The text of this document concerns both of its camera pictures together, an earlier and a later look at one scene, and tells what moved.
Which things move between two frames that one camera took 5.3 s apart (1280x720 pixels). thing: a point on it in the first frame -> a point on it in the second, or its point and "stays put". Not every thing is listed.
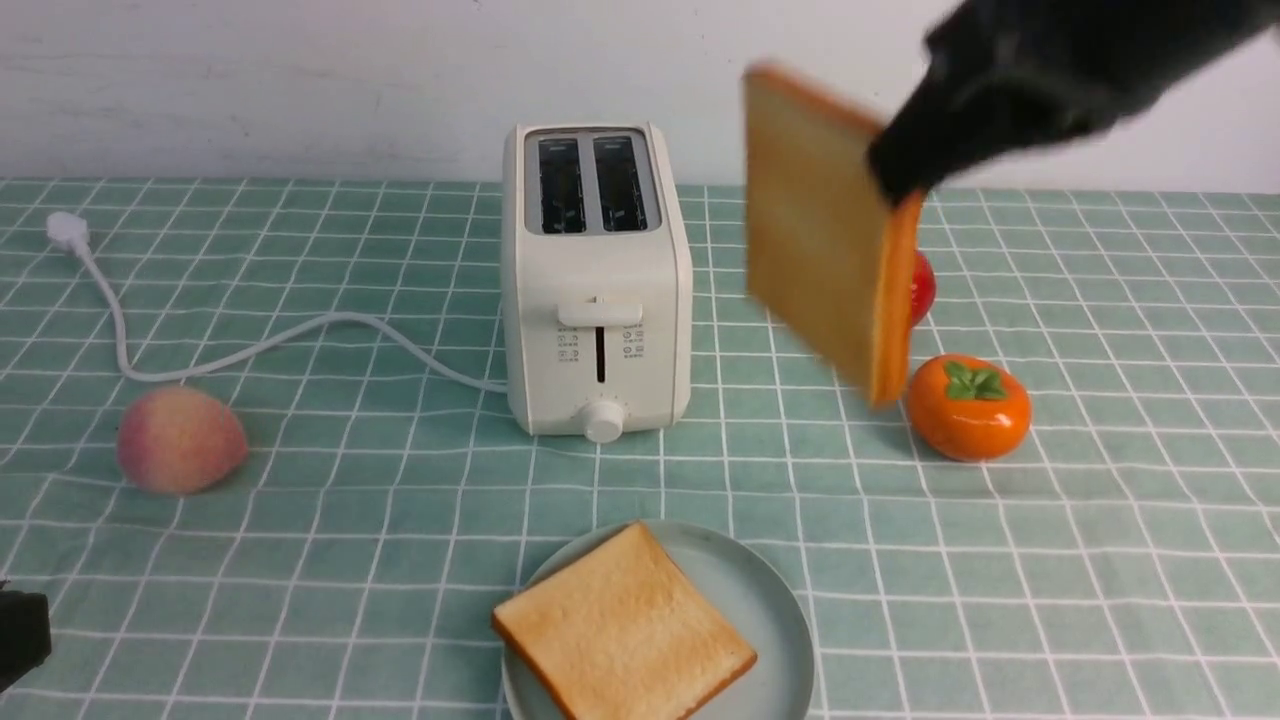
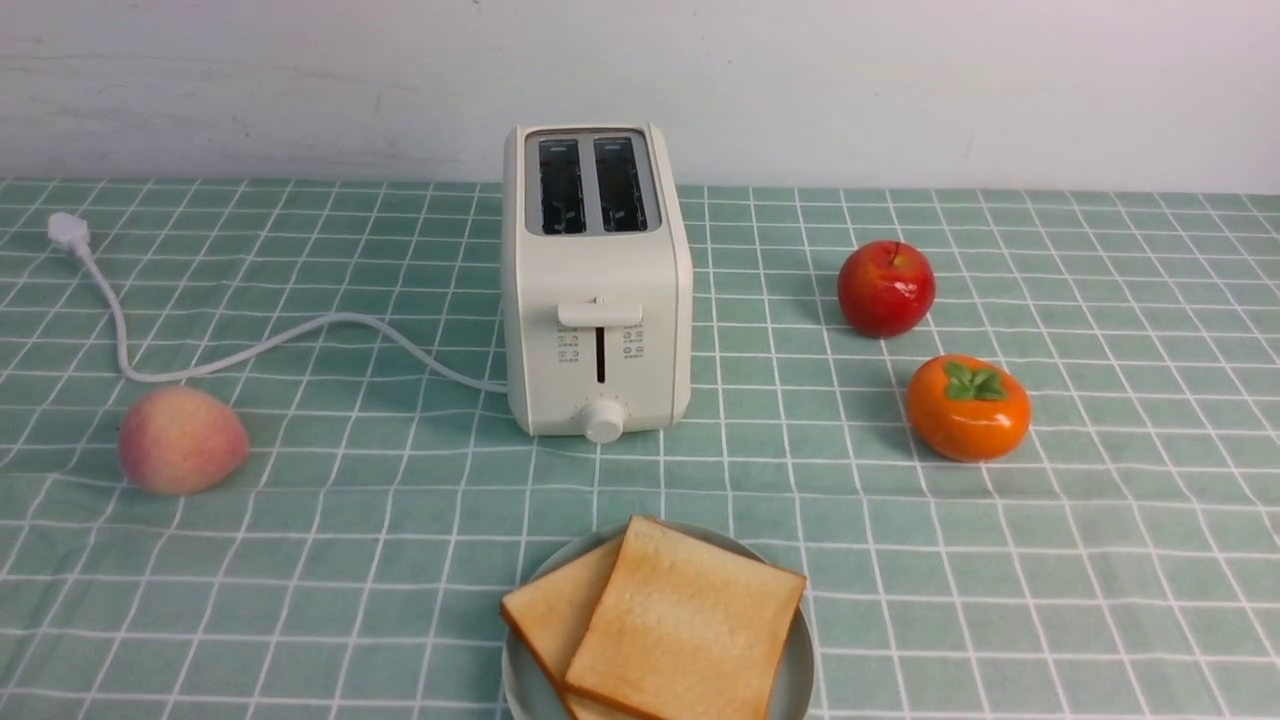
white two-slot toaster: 598,281 stays put
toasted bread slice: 831,255 -> 685,628
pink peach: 180,441 stays put
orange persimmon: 968,408 stays put
